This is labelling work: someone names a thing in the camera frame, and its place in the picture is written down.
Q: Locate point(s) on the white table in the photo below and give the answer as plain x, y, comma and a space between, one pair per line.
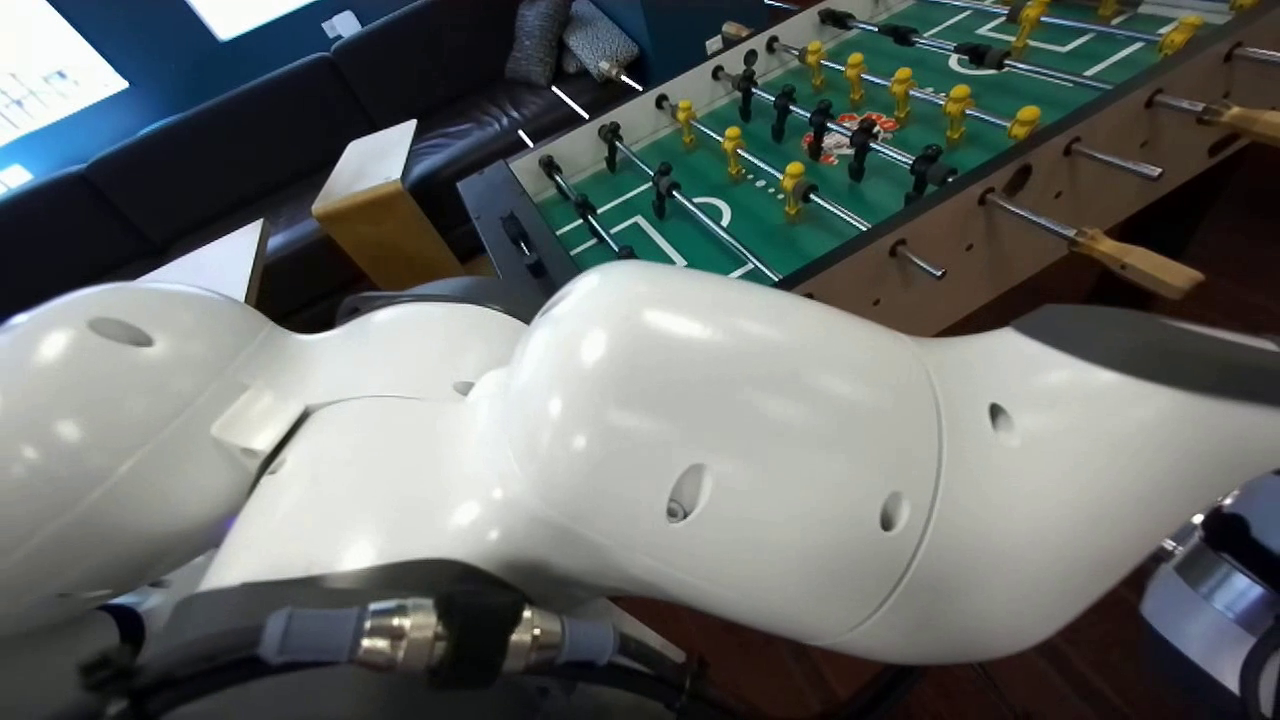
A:
214, 267

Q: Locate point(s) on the black leather sofa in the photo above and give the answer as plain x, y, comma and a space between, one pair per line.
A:
266, 144

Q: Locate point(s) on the dark grey pillow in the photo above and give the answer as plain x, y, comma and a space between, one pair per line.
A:
536, 40

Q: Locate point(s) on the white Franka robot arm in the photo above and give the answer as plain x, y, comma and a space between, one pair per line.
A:
733, 443

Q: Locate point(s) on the light grey pillow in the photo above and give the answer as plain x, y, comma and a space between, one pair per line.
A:
602, 40

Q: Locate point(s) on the large white poster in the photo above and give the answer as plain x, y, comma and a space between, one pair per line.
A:
47, 66

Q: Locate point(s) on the small white card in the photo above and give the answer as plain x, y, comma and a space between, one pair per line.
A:
341, 26

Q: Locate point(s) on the cardboard box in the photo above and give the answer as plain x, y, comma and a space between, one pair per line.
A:
386, 224

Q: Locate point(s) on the foosball rod with yellow players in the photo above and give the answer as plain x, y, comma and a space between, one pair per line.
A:
1181, 32
794, 185
900, 93

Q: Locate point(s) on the foosball table with green field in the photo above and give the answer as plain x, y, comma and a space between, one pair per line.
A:
960, 254

